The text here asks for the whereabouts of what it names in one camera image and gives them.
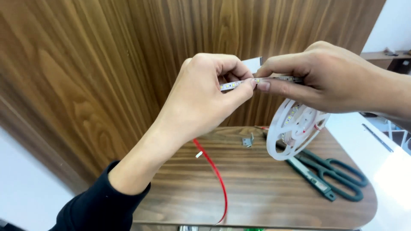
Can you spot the person's left hand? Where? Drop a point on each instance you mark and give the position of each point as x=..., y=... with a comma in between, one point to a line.
x=196, y=102

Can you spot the white plastic strip reel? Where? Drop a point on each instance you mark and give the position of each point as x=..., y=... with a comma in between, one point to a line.
x=293, y=131

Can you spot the white LED light strip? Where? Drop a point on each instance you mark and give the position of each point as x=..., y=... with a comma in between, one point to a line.
x=236, y=83

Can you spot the dark green utility knife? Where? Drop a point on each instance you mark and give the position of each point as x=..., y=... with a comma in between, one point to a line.
x=310, y=176

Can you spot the dark green scissors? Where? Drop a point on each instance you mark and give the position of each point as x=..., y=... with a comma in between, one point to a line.
x=337, y=175

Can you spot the small metal bracket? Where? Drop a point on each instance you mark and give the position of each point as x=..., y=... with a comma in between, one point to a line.
x=248, y=141

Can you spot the person's right hand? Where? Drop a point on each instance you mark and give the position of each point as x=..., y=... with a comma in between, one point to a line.
x=324, y=77

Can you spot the wooden shelf with items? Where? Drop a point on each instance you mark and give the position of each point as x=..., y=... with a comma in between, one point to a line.
x=390, y=59

